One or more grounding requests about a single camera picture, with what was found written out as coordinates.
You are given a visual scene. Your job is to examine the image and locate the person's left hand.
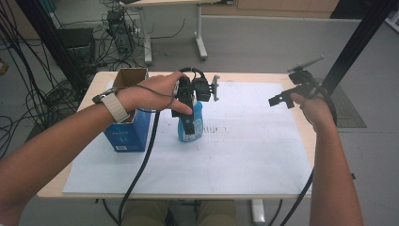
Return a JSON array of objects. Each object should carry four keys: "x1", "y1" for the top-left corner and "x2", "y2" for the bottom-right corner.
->
[{"x1": 117, "y1": 71, "x2": 194, "y2": 117}]

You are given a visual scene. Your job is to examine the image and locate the black computer tower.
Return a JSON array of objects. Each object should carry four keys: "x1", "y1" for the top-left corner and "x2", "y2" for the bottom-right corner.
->
[{"x1": 106, "y1": 8, "x2": 136, "y2": 55}]

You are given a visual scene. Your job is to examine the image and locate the thick black right gripper cable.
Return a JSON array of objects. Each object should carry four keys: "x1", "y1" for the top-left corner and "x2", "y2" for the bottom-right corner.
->
[{"x1": 278, "y1": 86, "x2": 339, "y2": 226}]

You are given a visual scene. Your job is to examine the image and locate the person's left leg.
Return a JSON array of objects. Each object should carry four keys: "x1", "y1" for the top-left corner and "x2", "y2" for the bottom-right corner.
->
[{"x1": 120, "y1": 200, "x2": 168, "y2": 226}]

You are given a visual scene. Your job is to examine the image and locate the thin black wrist cord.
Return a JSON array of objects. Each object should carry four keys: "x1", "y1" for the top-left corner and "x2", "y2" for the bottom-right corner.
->
[{"x1": 135, "y1": 84, "x2": 177, "y2": 113}]

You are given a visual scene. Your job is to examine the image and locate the person's right hand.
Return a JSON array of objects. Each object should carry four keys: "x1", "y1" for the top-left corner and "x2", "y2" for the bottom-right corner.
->
[{"x1": 291, "y1": 92, "x2": 337, "y2": 133}]

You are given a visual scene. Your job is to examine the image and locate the thick black gripper cable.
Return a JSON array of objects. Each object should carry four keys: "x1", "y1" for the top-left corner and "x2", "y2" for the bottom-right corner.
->
[
  {"x1": 278, "y1": 86, "x2": 339, "y2": 226},
  {"x1": 117, "y1": 110, "x2": 162, "y2": 226}
]

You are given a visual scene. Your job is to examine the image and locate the person's right leg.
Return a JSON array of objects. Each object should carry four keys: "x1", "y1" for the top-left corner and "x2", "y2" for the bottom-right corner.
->
[{"x1": 197, "y1": 200, "x2": 238, "y2": 226}]

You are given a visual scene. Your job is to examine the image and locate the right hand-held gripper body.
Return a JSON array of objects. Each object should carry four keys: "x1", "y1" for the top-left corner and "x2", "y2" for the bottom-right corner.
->
[{"x1": 287, "y1": 55, "x2": 326, "y2": 99}]

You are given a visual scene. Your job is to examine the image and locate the grey floor mat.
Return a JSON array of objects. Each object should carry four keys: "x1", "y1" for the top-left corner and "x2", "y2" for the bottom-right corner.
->
[{"x1": 327, "y1": 84, "x2": 367, "y2": 129}]

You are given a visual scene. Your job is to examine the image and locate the white table leg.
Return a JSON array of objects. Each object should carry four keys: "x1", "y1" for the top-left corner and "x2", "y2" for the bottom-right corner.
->
[{"x1": 250, "y1": 199, "x2": 266, "y2": 225}]

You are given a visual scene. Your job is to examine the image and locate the blue plastic bottle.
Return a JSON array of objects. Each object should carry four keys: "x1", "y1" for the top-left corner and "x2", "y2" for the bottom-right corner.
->
[{"x1": 177, "y1": 98, "x2": 204, "y2": 143}]

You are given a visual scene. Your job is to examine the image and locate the blue cardboard box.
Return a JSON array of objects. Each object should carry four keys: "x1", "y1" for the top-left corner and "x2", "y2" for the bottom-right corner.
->
[{"x1": 103, "y1": 67, "x2": 153, "y2": 153}]

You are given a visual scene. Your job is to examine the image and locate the thick black left gripper cable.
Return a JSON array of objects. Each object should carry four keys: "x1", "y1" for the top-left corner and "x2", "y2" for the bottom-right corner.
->
[{"x1": 117, "y1": 110, "x2": 162, "y2": 226}]

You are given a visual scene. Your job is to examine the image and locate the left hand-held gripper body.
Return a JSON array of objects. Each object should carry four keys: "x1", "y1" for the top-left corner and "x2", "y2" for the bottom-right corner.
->
[{"x1": 173, "y1": 67, "x2": 220, "y2": 106}]

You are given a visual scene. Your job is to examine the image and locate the white desk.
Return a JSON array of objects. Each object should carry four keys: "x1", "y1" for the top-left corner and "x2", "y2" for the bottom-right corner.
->
[{"x1": 120, "y1": 0, "x2": 234, "y2": 66}]

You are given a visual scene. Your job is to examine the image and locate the black frame post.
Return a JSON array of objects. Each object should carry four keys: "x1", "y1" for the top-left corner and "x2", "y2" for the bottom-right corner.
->
[
  {"x1": 319, "y1": 0, "x2": 399, "y2": 96},
  {"x1": 14, "y1": 0, "x2": 88, "y2": 92}
]

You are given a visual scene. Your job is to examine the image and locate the bundle of black floor cables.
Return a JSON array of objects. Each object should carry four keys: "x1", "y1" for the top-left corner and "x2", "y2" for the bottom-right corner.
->
[{"x1": 0, "y1": 0, "x2": 81, "y2": 159}]

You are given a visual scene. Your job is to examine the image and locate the person's leg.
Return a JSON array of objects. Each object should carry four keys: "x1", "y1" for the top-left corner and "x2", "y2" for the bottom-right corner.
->
[
  {"x1": 197, "y1": 200, "x2": 238, "y2": 226},
  {"x1": 120, "y1": 200, "x2": 168, "y2": 226}
]

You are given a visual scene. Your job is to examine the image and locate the black equipment case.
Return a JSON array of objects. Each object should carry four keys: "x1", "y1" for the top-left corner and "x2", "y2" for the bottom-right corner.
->
[{"x1": 56, "y1": 27, "x2": 97, "y2": 70}]

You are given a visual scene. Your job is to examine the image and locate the beige watch band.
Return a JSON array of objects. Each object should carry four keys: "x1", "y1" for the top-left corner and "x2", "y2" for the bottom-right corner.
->
[{"x1": 92, "y1": 87, "x2": 131, "y2": 124}]

